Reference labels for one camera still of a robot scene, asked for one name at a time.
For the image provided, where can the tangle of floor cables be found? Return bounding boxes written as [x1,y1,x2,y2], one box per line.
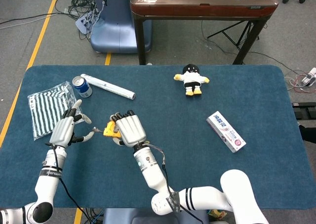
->
[0,0,99,41]

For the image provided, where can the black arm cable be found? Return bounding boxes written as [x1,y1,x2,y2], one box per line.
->
[45,142,92,224]
[161,159,205,224]

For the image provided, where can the white paper roll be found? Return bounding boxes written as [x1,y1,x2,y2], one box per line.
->
[80,73,136,101]

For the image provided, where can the brown mahjong table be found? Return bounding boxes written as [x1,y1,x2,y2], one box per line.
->
[130,0,279,66]

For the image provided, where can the yellow tape measure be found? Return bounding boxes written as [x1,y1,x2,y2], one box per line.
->
[92,121,121,138]

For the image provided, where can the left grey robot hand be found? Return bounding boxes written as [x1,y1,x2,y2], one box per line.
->
[49,99,95,148]

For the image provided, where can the blue felt table cover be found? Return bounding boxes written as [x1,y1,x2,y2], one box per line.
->
[0,65,309,209]

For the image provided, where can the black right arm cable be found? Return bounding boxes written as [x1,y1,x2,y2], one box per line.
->
[161,159,205,224]

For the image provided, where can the black equipment block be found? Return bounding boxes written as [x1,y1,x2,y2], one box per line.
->
[292,102,316,144]

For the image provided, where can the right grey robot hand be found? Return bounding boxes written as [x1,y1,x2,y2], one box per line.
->
[110,110,147,148]

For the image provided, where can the blue grey machine base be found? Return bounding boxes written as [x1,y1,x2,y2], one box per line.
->
[90,0,153,54]

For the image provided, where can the white pink toothpaste box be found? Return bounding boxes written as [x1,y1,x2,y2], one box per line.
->
[206,111,247,153]

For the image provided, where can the striped cloth in plastic bag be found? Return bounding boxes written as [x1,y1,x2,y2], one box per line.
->
[27,80,84,141]

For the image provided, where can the white power strip with cables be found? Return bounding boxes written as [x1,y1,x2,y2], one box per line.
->
[286,67,316,94]

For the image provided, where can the blue grey robot torso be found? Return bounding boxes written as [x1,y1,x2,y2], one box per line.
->
[102,208,210,224]

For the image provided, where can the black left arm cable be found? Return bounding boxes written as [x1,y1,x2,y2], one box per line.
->
[45,142,92,224]

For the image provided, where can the black white penguin plush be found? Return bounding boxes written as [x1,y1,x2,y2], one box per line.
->
[173,64,210,97]

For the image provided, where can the blue soda can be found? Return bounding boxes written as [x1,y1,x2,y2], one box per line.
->
[72,76,93,98]

